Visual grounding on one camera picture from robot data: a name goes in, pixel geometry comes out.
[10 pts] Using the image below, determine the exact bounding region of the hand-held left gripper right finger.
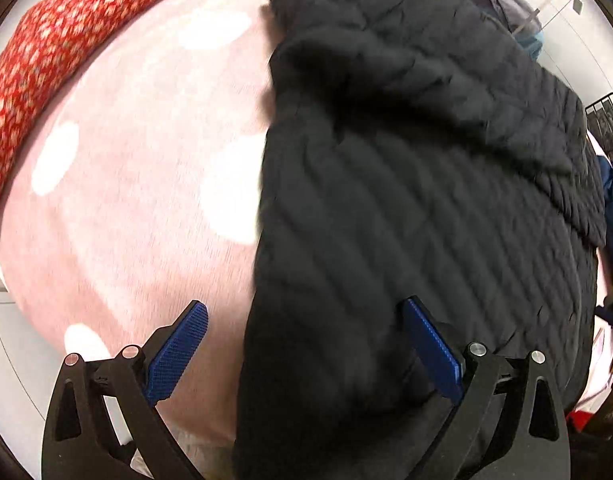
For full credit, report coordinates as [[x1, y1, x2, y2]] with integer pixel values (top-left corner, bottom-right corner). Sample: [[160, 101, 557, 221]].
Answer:
[[401, 296, 572, 480]]

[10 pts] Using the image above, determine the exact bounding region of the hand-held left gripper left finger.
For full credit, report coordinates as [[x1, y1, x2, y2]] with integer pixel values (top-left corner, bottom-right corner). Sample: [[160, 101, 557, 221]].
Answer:
[[41, 300, 210, 480]]

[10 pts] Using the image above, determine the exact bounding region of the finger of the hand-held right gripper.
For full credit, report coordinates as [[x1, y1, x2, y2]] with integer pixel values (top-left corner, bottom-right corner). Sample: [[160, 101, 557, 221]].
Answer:
[[593, 296, 613, 330]]

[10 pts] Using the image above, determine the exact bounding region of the black quilted jacket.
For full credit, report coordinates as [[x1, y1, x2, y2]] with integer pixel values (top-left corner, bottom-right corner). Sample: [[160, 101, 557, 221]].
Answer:
[[231, 0, 608, 480]]

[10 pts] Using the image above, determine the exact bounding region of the pink polka dot blanket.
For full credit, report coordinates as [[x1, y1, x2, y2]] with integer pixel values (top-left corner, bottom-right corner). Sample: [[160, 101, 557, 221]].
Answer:
[[0, 0, 397, 480]]

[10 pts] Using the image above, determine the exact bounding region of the teal garment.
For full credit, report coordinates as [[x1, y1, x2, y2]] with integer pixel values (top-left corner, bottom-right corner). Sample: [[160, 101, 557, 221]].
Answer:
[[513, 27, 546, 62]]

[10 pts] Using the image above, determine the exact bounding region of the white hanger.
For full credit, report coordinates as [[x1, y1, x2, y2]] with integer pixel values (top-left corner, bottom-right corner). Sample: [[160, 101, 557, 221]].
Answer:
[[516, 0, 588, 33]]

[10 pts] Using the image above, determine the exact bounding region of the red floral cloth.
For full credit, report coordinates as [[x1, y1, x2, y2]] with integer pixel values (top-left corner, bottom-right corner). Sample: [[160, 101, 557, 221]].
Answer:
[[0, 0, 213, 219]]

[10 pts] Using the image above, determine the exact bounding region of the black wire rack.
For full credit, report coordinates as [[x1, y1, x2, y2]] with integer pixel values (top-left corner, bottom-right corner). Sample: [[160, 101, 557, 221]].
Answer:
[[585, 91, 613, 162]]

